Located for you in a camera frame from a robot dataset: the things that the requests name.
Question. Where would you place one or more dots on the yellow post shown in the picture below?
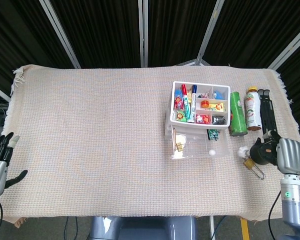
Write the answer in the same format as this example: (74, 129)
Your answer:
(244, 228)

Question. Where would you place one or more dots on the white plastic wrap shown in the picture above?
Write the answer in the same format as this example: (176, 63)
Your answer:
(242, 151)

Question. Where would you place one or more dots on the gold binder clips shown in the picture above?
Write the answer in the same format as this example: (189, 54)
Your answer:
(179, 146)

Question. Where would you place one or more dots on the blue card packet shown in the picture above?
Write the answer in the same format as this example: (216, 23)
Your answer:
(177, 93)

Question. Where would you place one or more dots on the white paper sheet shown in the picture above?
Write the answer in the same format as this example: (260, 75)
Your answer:
(181, 138)

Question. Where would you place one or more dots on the black kettle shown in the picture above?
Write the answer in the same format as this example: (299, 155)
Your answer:
(258, 154)

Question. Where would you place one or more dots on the clear plastic drawer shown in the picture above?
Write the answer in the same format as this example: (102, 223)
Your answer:
(199, 142)

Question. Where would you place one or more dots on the green cartoon card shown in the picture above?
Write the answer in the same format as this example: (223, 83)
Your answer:
(180, 115)

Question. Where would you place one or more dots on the wooden stick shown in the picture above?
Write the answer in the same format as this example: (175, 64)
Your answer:
(174, 138)

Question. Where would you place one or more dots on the white table leg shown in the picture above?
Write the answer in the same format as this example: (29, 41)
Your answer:
(212, 225)

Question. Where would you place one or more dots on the blue cap white marker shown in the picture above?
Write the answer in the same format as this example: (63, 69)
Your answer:
(194, 102)

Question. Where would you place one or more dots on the orange tape roll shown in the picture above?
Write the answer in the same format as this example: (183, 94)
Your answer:
(204, 103)

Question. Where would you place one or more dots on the small green packet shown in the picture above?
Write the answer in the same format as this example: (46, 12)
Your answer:
(213, 134)

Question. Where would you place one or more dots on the white plastic drawer organizer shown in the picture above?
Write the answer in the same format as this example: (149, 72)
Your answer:
(202, 125)

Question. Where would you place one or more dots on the green chips can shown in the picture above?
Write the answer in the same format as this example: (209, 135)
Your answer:
(238, 112)

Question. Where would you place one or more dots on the yellow snack packet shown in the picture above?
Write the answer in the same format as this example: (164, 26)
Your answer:
(217, 107)

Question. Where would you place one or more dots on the black folding stand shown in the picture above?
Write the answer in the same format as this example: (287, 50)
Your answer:
(267, 112)

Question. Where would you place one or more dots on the small white ball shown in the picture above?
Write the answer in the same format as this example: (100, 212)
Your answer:
(212, 152)

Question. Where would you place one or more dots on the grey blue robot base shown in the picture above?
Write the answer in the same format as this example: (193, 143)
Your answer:
(144, 230)

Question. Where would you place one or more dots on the beige woven tablecloth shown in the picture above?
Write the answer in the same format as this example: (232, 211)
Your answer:
(89, 137)

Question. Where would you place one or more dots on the red sticker packet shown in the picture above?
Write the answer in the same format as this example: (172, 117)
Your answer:
(202, 118)

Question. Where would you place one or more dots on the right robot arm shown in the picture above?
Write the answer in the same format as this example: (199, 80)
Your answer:
(293, 207)

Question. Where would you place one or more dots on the yellow cap drink bottle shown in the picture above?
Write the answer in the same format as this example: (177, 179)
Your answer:
(252, 110)

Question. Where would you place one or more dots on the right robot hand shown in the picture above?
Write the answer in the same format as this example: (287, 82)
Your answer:
(292, 157)

